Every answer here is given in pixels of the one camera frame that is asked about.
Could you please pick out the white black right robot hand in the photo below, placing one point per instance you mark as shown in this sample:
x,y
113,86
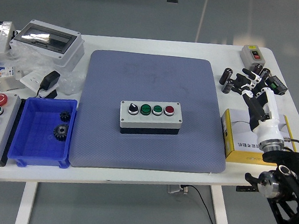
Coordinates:
x,y
268,127

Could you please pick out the grey four-button control box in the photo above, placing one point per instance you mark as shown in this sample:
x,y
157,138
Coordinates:
x,y
148,121

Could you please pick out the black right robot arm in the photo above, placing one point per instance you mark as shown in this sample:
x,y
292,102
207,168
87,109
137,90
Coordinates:
x,y
291,185

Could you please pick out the white yellow cardboard box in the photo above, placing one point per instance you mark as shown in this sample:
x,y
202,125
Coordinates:
x,y
237,126

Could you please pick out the black module green terminal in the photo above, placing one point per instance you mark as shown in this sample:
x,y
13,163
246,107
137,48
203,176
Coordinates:
x,y
278,86

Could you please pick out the dark cylindrical capacitor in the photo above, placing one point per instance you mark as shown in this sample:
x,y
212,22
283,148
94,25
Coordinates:
x,y
228,86
226,76
265,73
257,68

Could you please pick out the black table control panel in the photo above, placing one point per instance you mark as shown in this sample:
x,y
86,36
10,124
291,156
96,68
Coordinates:
x,y
240,188

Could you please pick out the white table leg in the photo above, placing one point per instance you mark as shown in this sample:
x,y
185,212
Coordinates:
x,y
220,210
26,203

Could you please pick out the blue-grey table mat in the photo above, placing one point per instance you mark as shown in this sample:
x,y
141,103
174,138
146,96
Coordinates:
x,y
116,73

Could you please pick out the small black gear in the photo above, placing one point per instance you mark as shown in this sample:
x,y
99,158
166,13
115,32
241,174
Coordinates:
x,y
65,116

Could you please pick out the large black gear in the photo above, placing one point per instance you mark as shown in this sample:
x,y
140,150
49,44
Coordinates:
x,y
60,132

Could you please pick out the grey distribution box clear lid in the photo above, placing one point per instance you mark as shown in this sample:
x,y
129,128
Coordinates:
x,y
64,55

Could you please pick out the black power adapter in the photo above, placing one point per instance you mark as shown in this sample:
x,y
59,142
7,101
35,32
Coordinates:
x,y
50,78

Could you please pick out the blue plastic bin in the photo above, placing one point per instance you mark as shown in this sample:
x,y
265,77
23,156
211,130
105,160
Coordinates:
x,y
36,143

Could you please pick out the clear plastic bag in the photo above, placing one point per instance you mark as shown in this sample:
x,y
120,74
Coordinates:
x,y
32,59

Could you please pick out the silver metal mounting plate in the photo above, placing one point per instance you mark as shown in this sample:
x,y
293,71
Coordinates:
x,y
10,85

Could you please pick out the white circuit breaker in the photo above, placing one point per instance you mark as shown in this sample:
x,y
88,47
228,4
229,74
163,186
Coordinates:
x,y
2,73

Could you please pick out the white black wrapped device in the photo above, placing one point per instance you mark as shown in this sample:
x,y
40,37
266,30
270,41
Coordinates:
x,y
2,37

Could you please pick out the grey two-button switch box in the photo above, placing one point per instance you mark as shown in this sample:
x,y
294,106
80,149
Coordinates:
x,y
247,58

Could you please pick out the metal bracket under table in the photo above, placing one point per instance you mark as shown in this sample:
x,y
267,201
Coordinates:
x,y
177,189

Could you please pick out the white wall socket panel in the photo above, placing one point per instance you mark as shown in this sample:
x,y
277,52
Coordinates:
x,y
31,78

